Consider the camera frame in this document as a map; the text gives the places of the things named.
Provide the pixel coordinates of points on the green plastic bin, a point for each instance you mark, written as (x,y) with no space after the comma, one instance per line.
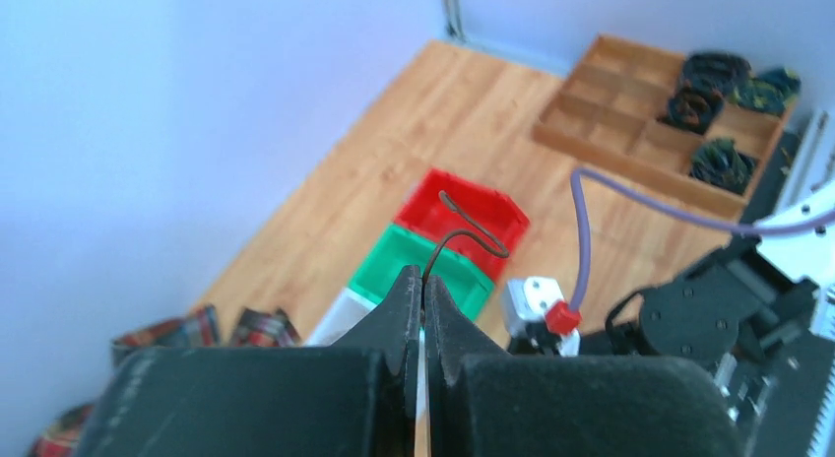
(399,247)

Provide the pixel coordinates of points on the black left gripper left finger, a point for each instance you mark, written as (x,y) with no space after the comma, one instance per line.
(356,397)

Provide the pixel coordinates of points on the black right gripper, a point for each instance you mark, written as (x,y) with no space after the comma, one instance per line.
(733,312)

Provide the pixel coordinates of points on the wooden compartment tray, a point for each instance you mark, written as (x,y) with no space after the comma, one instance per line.
(608,111)

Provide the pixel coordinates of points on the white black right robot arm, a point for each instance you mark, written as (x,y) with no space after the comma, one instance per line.
(795,416)

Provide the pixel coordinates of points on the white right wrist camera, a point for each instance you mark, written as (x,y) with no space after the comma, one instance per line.
(525,305)

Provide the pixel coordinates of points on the plaid flannel cloth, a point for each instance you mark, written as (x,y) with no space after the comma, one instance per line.
(198,328)

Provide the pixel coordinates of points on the white plastic bin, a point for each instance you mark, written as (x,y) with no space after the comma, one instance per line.
(347,310)

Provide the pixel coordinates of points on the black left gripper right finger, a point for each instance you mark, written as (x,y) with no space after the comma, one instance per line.
(483,401)

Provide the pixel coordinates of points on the red plastic bin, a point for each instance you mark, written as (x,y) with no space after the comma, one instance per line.
(443,201)

